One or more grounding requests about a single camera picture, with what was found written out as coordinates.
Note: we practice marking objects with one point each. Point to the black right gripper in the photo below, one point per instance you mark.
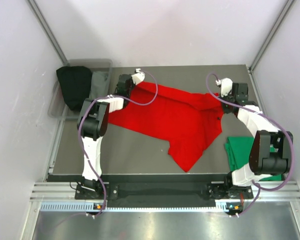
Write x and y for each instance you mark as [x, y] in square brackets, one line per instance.
[226, 110]

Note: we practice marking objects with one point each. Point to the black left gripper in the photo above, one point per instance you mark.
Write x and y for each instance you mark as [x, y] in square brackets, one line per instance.
[131, 82]

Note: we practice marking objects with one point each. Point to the red t shirt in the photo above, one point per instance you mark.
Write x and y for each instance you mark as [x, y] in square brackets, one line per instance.
[190, 122]

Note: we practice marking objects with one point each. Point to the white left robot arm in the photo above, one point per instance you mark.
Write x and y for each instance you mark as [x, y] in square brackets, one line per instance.
[93, 123]

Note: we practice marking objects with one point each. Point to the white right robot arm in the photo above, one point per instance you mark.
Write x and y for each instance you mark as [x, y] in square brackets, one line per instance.
[270, 154]

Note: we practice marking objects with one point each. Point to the grey t shirt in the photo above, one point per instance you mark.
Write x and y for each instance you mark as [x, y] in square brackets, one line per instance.
[99, 84]

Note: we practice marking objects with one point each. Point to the black t shirt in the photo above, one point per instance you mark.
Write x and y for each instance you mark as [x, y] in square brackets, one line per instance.
[75, 84]

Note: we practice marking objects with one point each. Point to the green folded t shirt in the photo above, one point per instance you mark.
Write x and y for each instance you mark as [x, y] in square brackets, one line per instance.
[238, 150]

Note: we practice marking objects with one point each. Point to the grey plastic bin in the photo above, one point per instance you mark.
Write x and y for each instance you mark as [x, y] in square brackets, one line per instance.
[57, 108]

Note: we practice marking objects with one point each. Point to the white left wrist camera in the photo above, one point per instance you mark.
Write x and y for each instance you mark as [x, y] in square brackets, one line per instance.
[138, 76]

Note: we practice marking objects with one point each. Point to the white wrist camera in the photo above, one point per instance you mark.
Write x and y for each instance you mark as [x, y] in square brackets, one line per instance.
[225, 86]
[138, 76]

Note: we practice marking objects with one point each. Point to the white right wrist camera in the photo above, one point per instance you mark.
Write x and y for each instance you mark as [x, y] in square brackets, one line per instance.
[225, 86]

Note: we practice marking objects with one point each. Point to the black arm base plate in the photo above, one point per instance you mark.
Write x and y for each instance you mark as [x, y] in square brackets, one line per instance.
[203, 186]

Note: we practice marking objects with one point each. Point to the aluminium frame rail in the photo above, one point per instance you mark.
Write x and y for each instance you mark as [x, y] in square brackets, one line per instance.
[62, 191]

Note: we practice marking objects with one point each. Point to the right aluminium corner post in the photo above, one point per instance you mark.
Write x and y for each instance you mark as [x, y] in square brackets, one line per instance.
[283, 13]

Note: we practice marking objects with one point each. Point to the aluminium corner post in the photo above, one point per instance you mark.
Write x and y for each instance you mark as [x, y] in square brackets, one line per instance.
[283, 13]
[47, 30]

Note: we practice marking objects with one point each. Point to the slotted grey cable duct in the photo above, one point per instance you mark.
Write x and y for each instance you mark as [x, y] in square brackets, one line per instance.
[93, 207]

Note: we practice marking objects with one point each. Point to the left aluminium corner post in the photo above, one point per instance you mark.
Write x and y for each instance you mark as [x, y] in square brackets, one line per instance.
[47, 30]

